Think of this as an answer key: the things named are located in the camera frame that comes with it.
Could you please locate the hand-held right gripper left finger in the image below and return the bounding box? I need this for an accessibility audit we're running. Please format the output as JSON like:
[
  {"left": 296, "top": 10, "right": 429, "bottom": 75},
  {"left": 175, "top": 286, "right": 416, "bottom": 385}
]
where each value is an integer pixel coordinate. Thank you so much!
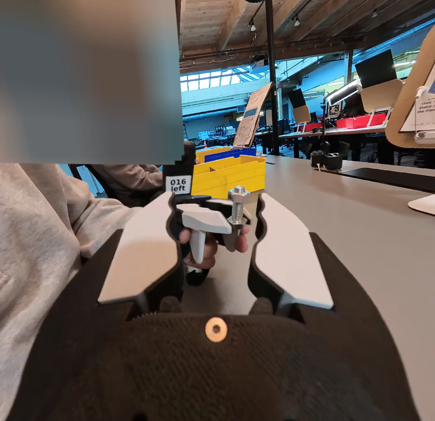
[{"left": 98, "top": 191, "right": 186, "bottom": 306}]

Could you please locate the tall tan notice board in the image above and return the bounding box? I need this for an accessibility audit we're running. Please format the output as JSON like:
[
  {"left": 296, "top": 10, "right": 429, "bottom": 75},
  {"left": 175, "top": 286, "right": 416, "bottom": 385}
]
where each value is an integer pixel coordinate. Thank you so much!
[{"left": 233, "top": 81, "right": 274, "bottom": 149}]

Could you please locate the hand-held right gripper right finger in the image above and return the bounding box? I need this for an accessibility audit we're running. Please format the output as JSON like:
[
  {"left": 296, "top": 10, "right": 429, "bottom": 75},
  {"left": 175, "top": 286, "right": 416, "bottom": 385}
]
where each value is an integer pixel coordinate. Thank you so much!
[{"left": 249, "top": 192, "right": 334, "bottom": 309}]

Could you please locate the long background workbench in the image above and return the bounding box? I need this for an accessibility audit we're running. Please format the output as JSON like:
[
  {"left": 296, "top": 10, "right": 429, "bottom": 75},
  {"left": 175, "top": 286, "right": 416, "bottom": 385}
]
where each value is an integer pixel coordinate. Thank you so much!
[{"left": 279, "top": 124, "right": 388, "bottom": 158}]

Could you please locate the yellow plastic bin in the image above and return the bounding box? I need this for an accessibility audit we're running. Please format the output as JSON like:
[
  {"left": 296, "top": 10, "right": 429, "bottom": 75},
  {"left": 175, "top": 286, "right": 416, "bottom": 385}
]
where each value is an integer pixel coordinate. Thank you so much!
[
  {"left": 195, "top": 147, "right": 223, "bottom": 164},
  {"left": 191, "top": 155, "right": 266, "bottom": 197}
]

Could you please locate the large black screen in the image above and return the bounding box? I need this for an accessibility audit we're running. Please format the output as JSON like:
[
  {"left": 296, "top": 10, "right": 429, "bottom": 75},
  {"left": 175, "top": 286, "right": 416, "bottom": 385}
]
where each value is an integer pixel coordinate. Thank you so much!
[{"left": 355, "top": 49, "right": 398, "bottom": 89}]

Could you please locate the steel hex bolt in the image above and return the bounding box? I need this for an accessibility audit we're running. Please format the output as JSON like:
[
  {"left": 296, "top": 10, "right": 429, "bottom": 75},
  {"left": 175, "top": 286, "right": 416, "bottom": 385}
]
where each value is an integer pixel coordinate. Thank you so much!
[{"left": 226, "top": 186, "right": 249, "bottom": 225}]

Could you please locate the blue plastic bin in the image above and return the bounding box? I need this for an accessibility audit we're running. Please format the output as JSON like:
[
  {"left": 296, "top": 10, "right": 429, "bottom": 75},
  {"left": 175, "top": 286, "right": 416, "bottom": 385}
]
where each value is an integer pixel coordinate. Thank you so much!
[{"left": 204, "top": 147, "right": 257, "bottom": 163}]

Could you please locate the red plastic bin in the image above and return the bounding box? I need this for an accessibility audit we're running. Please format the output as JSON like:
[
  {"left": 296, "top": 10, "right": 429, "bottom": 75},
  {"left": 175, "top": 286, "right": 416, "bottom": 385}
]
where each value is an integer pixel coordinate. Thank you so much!
[{"left": 336, "top": 114, "right": 388, "bottom": 129}]

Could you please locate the person's left hand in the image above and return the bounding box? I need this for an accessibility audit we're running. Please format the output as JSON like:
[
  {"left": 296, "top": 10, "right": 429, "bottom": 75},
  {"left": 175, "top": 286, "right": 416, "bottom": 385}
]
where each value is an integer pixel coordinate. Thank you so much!
[{"left": 178, "top": 226, "right": 249, "bottom": 269}]

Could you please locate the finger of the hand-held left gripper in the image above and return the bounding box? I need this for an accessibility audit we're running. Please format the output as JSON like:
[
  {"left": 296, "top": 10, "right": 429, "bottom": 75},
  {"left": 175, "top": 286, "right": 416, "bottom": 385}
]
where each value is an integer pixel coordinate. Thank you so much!
[
  {"left": 204, "top": 198, "right": 253, "bottom": 253},
  {"left": 177, "top": 203, "right": 233, "bottom": 264}
]

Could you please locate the tan instruction board stand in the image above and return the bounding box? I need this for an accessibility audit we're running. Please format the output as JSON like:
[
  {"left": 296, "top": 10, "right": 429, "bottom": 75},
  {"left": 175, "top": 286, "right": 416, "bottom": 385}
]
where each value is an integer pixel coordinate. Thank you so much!
[{"left": 385, "top": 26, "right": 435, "bottom": 217}]

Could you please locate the person's torso in grey sweatshirt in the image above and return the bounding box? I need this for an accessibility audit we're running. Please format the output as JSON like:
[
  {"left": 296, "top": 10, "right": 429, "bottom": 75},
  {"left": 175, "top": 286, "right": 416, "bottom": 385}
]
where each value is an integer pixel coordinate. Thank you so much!
[{"left": 0, "top": 163, "right": 89, "bottom": 421}]

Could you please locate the large tan rounded board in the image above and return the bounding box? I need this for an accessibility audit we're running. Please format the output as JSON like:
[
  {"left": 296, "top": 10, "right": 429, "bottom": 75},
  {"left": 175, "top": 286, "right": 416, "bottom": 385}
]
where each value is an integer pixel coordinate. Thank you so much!
[{"left": 360, "top": 79, "right": 404, "bottom": 114}]

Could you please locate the grey desk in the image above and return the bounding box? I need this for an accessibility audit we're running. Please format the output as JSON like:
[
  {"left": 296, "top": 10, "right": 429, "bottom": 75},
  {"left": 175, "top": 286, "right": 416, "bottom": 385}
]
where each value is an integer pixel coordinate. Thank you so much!
[{"left": 184, "top": 154, "right": 435, "bottom": 421}]

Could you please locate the ceiling projector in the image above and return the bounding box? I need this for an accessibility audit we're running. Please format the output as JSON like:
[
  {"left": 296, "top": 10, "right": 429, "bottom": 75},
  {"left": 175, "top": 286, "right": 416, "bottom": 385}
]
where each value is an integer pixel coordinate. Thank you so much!
[{"left": 249, "top": 54, "right": 270, "bottom": 74}]

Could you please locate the black desk mat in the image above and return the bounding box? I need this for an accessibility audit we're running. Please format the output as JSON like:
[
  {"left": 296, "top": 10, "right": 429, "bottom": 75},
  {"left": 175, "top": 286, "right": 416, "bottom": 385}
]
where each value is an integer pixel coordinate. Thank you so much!
[{"left": 319, "top": 167, "right": 435, "bottom": 194}]

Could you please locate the white light bar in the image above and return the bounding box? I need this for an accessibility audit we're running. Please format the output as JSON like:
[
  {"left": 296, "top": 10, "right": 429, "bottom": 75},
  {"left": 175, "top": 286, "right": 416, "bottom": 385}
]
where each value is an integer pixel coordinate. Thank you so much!
[{"left": 324, "top": 79, "right": 362, "bottom": 106}]

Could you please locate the small tan rounded board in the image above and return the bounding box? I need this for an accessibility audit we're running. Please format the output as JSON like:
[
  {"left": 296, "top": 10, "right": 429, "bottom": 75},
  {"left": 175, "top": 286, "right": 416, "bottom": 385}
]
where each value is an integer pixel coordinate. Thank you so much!
[{"left": 292, "top": 105, "right": 312, "bottom": 125}]

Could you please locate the small black screen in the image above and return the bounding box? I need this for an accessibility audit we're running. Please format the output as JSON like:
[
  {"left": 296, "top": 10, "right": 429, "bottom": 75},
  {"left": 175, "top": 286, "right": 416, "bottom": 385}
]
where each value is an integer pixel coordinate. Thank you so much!
[{"left": 288, "top": 88, "right": 306, "bottom": 109}]

